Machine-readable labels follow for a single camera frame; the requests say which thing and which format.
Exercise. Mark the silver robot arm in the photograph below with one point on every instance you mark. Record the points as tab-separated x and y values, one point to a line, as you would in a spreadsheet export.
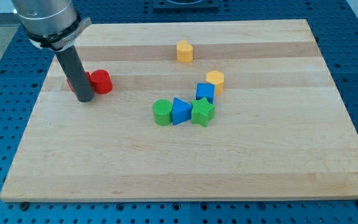
52	24

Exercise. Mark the green star block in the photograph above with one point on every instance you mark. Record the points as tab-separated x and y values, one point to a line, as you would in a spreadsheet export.
202	111

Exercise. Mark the blue cube block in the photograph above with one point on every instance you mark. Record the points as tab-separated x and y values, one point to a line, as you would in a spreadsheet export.
205	90

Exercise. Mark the blue triangle block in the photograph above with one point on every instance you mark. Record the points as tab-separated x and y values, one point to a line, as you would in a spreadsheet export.
181	111

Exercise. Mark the green cylinder block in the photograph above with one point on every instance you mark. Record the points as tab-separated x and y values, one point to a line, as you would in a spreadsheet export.
162	110

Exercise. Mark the yellow hexagon block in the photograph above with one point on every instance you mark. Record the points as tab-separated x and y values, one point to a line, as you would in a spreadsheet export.
217	79

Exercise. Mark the wooden board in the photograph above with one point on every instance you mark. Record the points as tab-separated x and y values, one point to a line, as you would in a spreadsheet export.
280	129

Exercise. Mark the red cylinder block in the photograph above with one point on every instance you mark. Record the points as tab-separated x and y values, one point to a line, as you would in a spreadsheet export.
101	81

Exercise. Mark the red block behind rod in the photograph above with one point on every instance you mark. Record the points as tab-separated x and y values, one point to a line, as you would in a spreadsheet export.
88	78

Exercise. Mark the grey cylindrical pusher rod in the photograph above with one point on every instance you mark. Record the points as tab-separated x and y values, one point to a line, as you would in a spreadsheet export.
75	74

